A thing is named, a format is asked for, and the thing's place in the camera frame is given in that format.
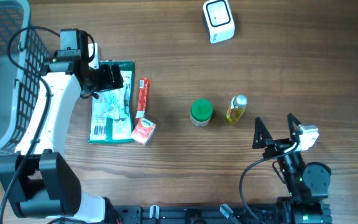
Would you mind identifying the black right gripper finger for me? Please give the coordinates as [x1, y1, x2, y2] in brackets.
[287, 113, 301, 140]
[252, 117, 272, 149]

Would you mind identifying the light green wipes pack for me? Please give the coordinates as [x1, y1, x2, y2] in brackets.
[104, 88, 129, 121]

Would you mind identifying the yellow liquid bottle silver cap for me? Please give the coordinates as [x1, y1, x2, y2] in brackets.
[226, 95, 248, 125]

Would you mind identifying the red stick sachet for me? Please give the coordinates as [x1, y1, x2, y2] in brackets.
[135, 78, 150, 121]

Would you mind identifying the green glove package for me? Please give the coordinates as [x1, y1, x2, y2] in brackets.
[88, 61, 135, 144]

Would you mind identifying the red white tissue pack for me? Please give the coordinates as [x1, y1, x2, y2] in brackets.
[131, 118, 156, 145]

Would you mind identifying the green lid jar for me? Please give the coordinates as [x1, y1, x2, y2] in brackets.
[190, 99, 213, 127]

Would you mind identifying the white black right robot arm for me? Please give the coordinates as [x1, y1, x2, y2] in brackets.
[252, 114, 333, 224]

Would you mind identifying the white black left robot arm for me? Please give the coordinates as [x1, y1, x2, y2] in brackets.
[0, 29, 123, 223]

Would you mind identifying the white barcode scanner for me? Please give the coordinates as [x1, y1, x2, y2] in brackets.
[203, 0, 235, 44]

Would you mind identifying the grey plastic mesh basket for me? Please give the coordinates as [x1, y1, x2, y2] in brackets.
[0, 0, 50, 156]

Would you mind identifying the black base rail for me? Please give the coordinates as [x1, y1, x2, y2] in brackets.
[55, 203, 333, 224]

